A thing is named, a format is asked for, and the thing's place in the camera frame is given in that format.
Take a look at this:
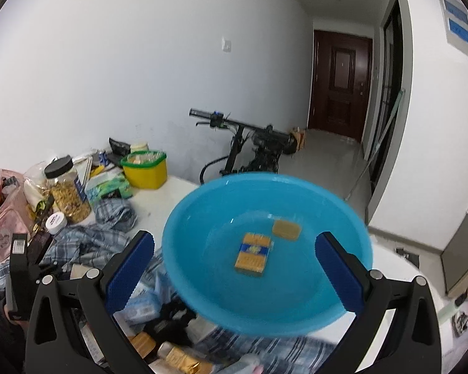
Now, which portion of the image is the cereal jar with black lid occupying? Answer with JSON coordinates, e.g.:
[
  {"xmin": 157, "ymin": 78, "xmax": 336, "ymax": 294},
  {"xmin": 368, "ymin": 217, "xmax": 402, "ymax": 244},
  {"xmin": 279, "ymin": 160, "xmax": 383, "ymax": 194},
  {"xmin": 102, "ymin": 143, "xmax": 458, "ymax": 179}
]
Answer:
[{"xmin": 44, "ymin": 156, "xmax": 92, "ymax": 224}]

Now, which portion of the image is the green tissue pack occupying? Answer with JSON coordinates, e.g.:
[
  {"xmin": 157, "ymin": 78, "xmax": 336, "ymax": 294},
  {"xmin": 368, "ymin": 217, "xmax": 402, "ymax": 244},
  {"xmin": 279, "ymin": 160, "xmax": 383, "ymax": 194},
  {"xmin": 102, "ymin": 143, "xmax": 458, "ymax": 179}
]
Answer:
[{"xmin": 85, "ymin": 175, "xmax": 134, "ymax": 203}]

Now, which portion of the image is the grey refrigerator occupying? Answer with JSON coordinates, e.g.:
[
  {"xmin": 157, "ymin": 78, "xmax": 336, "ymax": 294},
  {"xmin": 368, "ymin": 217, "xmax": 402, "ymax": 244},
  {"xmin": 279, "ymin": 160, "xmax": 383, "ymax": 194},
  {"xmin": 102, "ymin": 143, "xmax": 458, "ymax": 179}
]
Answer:
[{"xmin": 441, "ymin": 187, "xmax": 468, "ymax": 295}]

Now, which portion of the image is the light blue packet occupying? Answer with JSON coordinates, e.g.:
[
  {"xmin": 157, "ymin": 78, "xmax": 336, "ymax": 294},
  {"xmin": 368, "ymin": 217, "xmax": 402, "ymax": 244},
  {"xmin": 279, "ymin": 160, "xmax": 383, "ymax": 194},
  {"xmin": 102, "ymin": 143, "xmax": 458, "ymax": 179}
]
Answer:
[{"xmin": 123, "ymin": 291, "xmax": 161, "ymax": 323}]

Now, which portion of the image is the cardboard box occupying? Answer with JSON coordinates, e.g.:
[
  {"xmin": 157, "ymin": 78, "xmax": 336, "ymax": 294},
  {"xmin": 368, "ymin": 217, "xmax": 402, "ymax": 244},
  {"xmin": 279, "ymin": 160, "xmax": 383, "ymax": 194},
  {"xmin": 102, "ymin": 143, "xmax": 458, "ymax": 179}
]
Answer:
[{"xmin": 292, "ymin": 127, "xmax": 307, "ymax": 151}]

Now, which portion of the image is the black plush toy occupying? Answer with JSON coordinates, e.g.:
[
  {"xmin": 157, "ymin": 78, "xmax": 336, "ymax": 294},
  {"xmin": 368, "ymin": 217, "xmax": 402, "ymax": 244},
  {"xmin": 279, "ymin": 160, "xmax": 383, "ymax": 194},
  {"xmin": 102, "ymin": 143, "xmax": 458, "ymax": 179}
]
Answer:
[{"xmin": 146, "ymin": 306, "xmax": 197, "ymax": 345}]

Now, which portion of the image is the blue plaid shirt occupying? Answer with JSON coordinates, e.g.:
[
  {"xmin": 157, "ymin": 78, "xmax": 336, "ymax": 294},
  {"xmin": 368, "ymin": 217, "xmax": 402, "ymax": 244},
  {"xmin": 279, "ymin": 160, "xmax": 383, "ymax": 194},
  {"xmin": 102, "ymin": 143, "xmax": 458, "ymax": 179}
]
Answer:
[{"xmin": 0, "ymin": 199, "xmax": 338, "ymax": 374}]

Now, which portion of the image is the white wall panel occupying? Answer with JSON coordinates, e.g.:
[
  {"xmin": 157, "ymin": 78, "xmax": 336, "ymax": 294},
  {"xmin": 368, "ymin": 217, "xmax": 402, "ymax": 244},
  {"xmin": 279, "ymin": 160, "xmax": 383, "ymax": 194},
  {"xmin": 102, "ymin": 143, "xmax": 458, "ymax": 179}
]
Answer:
[{"xmin": 436, "ymin": 0, "xmax": 468, "ymax": 62}]

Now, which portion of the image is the small white jar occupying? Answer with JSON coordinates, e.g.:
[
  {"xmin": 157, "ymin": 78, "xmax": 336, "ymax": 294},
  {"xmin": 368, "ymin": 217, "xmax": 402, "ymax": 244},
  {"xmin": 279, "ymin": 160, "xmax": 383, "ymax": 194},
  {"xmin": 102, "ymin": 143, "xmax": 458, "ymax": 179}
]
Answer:
[{"xmin": 45, "ymin": 212, "xmax": 68, "ymax": 235}]

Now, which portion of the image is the blue plastic basin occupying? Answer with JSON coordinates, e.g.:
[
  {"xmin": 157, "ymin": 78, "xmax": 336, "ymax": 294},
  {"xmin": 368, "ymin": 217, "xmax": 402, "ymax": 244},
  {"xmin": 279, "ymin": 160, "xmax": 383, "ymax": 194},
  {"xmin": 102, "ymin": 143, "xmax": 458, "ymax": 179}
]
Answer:
[{"xmin": 162, "ymin": 172, "xmax": 374, "ymax": 336}]

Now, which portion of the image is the dark brown door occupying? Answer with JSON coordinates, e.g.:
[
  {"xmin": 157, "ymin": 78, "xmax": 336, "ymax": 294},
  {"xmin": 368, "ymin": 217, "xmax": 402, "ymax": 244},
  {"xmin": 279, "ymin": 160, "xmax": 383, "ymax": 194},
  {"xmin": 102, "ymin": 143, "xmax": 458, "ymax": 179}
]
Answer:
[{"xmin": 307, "ymin": 29, "xmax": 373, "ymax": 143}]

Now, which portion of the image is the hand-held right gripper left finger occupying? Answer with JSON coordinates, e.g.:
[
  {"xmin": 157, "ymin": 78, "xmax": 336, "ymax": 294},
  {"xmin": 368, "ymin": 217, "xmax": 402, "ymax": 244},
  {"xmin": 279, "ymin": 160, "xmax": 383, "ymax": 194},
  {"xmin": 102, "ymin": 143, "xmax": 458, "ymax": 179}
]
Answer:
[{"xmin": 24, "ymin": 231, "xmax": 155, "ymax": 374}]

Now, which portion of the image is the black framed glass door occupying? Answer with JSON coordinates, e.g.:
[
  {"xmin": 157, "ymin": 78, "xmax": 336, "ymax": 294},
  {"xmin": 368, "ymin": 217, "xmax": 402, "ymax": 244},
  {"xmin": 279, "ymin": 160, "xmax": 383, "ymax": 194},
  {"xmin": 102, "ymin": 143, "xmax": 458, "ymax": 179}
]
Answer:
[{"xmin": 378, "ymin": 0, "xmax": 405, "ymax": 188}]

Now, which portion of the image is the black pouch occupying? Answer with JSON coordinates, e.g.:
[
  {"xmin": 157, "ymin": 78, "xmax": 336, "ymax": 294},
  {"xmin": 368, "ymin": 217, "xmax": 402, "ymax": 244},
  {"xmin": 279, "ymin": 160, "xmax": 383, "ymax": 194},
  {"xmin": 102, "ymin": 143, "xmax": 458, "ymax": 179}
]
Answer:
[{"xmin": 108, "ymin": 137, "xmax": 131, "ymax": 156}]

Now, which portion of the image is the pink bag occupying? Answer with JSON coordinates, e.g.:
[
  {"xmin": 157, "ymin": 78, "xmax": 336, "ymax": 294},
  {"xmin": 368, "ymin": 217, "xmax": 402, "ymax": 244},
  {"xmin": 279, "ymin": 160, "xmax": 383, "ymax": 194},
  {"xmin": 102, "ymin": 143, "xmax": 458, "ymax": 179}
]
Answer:
[{"xmin": 0, "ymin": 168, "xmax": 32, "ymax": 262}]

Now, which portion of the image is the beige box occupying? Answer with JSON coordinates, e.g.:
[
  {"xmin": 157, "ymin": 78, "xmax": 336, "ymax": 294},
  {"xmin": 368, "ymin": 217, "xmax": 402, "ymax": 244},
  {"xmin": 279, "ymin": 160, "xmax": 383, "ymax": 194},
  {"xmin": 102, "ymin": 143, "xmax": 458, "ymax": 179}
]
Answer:
[{"xmin": 164, "ymin": 346, "xmax": 213, "ymax": 374}]

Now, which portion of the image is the small tan snack piece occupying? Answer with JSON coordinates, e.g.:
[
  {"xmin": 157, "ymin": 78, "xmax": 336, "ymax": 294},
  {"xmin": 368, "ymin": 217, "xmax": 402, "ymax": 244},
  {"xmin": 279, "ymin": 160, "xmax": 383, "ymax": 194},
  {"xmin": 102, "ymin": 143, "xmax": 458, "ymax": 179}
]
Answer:
[{"xmin": 272, "ymin": 220, "xmax": 302, "ymax": 241}]

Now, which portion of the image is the clear snack bag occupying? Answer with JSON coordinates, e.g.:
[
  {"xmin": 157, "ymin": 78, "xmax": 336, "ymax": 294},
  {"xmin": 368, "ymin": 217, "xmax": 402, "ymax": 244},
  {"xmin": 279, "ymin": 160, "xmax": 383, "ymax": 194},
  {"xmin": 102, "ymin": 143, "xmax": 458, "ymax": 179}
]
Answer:
[{"xmin": 23, "ymin": 161, "xmax": 55, "ymax": 219}]

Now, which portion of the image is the black bicycle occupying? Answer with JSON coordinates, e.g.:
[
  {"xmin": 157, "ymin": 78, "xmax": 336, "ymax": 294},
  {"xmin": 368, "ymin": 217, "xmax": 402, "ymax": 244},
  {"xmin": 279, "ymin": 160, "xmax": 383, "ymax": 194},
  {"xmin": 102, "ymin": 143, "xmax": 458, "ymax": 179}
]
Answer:
[{"xmin": 189, "ymin": 108, "xmax": 297, "ymax": 185}]

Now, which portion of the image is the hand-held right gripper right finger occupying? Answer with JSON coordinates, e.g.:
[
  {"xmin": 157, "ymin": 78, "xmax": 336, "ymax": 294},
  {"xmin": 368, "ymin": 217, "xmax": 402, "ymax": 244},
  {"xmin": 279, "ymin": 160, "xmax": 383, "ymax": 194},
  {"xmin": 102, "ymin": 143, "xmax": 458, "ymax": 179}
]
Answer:
[{"xmin": 314, "ymin": 232, "xmax": 442, "ymax": 374}]

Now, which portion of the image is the yellow container with green lid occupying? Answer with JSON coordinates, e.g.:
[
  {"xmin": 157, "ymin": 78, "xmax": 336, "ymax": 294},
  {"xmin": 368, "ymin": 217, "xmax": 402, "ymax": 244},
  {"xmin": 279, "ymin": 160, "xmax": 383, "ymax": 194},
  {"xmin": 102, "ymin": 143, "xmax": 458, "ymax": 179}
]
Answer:
[{"xmin": 121, "ymin": 150, "xmax": 168, "ymax": 190}]

